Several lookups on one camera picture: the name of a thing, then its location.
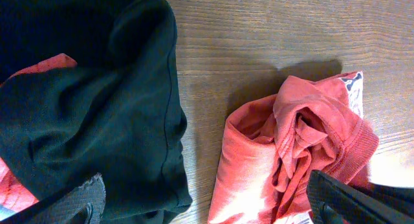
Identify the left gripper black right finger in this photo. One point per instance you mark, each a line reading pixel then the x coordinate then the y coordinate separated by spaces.
pixel 333 202

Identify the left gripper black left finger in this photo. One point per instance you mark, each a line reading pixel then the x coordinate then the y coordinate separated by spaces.
pixel 81 204

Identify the orange soccer t-shirt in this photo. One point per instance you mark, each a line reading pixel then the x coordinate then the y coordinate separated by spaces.
pixel 271 146

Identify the red mesh jersey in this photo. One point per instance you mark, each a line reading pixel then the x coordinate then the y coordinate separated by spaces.
pixel 14 196

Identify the black garment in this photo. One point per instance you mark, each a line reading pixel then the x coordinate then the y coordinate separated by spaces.
pixel 90 87

